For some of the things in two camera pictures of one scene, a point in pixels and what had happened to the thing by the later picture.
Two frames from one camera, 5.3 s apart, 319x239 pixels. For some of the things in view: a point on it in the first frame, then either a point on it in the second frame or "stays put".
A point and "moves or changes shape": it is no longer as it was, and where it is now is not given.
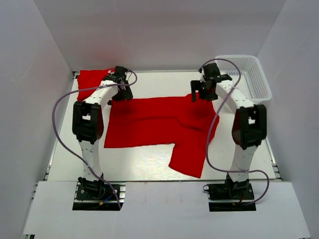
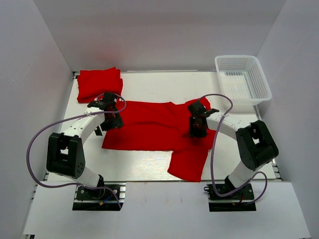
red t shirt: x=178 y=119 moves or changes shape
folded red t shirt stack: x=90 y=78 stays put
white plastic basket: x=253 y=84 stays put
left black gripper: x=126 y=95 → x=116 y=122
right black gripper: x=196 y=85 → x=194 y=133
